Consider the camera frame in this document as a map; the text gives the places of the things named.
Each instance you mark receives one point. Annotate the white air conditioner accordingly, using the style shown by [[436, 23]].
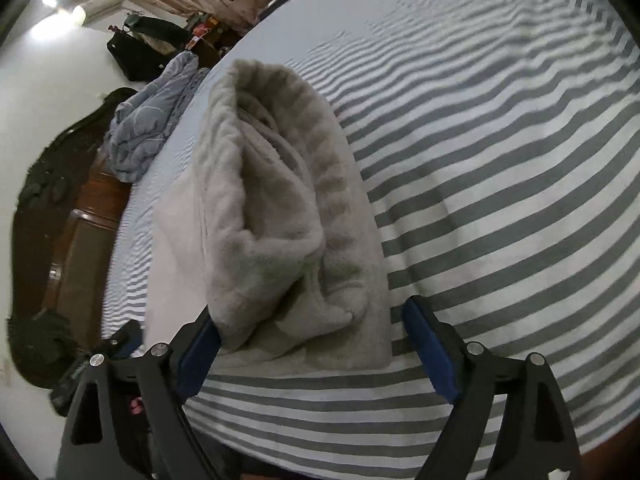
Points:
[[102, 6]]

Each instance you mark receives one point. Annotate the blue-grey quilt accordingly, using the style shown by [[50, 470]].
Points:
[[145, 120]]

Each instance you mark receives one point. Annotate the grey striped bed sheet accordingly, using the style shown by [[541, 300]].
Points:
[[500, 160]]

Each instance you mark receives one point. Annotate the cluttered wooden dresser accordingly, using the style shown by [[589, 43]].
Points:
[[210, 35]]

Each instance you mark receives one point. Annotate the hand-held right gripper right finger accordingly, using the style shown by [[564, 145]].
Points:
[[432, 355]]

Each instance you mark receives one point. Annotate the beige fleece pants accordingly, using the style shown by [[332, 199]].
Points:
[[270, 200]]

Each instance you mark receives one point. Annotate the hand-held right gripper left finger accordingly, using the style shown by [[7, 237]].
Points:
[[197, 355]]

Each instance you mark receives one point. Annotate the wooden headboard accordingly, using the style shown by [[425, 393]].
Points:
[[85, 260]]

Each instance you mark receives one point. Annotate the black hanging bag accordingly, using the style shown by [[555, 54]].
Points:
[[142, 52]]

